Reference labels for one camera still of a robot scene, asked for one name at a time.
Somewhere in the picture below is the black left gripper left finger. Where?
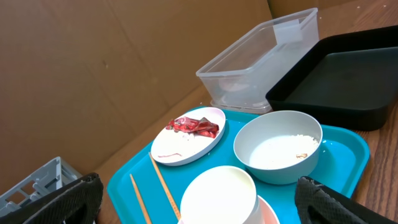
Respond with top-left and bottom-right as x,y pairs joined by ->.
1,172 -> 104,224

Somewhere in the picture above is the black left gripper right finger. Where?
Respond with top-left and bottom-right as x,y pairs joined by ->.
295,176 -> 397,224

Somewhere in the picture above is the small pink-rimmed plate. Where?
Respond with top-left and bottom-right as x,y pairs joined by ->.
258,195 -> 280,224

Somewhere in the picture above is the wooden chopstick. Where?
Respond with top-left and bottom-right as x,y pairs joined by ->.
149,153 -> 182,222
129,174 -> 152,224

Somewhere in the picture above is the grey bowl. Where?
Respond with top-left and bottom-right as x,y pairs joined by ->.
233,110 -> 323,185

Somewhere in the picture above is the white paper cup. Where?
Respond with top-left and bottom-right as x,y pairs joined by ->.
180,166 -> 264,224

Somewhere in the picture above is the red wrapper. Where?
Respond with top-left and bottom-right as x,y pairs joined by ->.
165,116 -> 220,138

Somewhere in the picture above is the grey dishwasher rack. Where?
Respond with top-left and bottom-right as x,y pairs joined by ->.
1,157 -> 82,217

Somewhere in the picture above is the black waste tray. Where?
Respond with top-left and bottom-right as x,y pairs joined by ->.
266,26 -> 397,131

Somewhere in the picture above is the teal plastic tray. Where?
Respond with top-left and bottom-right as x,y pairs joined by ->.
107,111 -> 370,223

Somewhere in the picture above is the large white plate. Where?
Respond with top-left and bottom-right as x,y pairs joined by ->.
150,107 -> 226,166

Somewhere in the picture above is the clear plastic container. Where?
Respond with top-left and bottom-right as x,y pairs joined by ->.
196,7 -> 319,114

